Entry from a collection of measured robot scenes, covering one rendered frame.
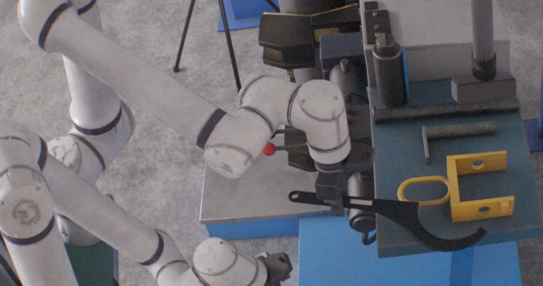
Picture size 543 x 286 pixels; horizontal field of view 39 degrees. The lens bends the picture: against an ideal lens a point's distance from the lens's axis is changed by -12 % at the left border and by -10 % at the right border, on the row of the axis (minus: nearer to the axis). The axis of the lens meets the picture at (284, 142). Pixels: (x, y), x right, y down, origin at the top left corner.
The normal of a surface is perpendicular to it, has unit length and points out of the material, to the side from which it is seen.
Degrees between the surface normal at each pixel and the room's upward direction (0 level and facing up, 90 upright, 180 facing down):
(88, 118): 78
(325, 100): 6
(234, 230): 90
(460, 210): 90
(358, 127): 0
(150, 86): 37
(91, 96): 99
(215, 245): 22
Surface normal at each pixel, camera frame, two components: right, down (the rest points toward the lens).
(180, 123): -0.35, 0.41
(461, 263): -0.03, 0.73
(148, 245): 0.77, 0.22
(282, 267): -0.50, -0.42
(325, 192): -0.27, 0.73
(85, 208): 0.66, 0.40
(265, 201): -0.16, -0.68
